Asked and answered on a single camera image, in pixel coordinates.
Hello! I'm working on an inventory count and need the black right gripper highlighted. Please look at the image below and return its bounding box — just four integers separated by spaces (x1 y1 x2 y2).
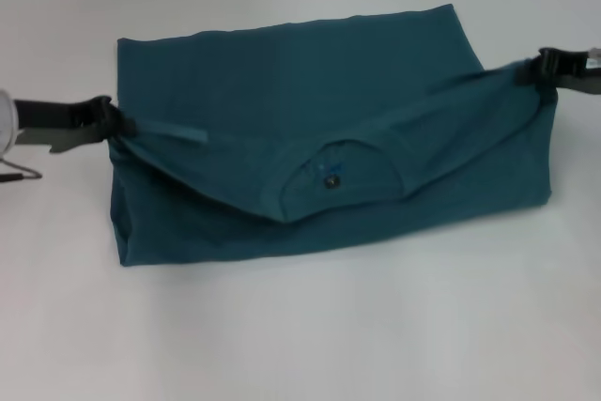
513 46 601 97

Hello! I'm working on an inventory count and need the teal shirt with FREE print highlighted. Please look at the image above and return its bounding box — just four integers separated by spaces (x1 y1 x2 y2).
108 4 560 274

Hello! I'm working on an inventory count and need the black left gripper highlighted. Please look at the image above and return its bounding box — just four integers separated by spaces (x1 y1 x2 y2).
12 95 138 156

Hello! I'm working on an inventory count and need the grey left gripper cable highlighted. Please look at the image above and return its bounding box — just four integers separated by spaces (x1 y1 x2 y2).
0 156 43 185

